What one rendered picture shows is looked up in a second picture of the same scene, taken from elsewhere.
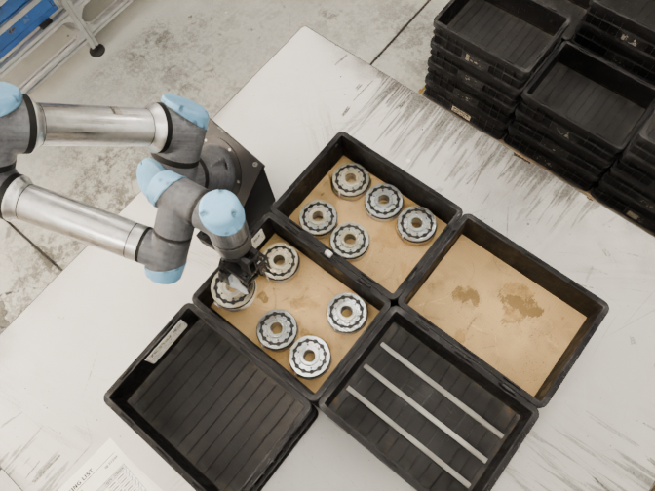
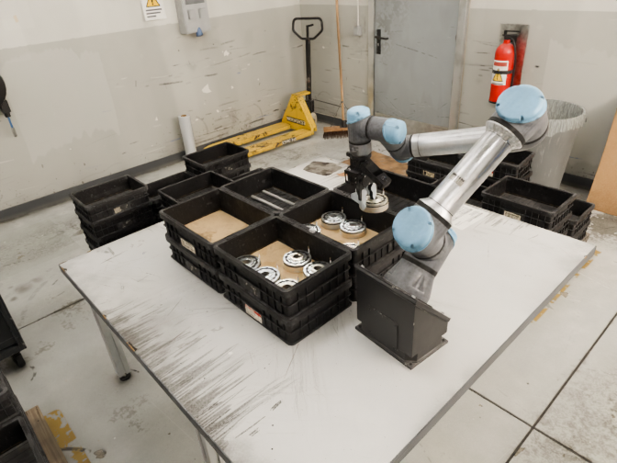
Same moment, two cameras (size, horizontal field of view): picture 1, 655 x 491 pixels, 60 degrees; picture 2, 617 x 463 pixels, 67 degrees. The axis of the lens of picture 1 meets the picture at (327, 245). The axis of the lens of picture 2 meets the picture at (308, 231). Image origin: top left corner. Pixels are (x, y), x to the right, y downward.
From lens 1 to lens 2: 1.98 m
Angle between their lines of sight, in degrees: 81
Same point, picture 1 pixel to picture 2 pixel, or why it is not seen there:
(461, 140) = (173, 365)
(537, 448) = not seen: hidden behind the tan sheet
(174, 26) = not seen: outside the picture
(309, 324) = (332, 233)
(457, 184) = (197, 332)
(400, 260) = (265, 255)
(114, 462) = (455, 223)
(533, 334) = (202, 228)
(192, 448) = (401, 200)
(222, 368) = not seen: hidden behind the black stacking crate
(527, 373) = (215, 217)
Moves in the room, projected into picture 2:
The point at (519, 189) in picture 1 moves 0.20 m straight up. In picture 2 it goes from (151, 325) to (137, 279)
